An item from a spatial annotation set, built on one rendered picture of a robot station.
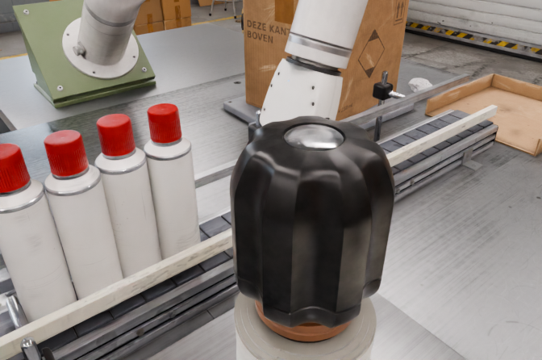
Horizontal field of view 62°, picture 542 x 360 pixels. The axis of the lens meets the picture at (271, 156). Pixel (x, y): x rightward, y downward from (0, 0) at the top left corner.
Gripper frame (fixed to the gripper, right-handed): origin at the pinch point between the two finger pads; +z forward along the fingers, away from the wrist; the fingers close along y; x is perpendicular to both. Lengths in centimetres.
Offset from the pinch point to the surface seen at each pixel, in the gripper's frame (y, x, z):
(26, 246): 2.2, -32.6, 6.1
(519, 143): 9, 58, -9
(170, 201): 2.2, -18.4, 2.4
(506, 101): -5, 77, -16
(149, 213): 1.8, -20.4, 3.9
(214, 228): -2.2, -7.4, 9.4
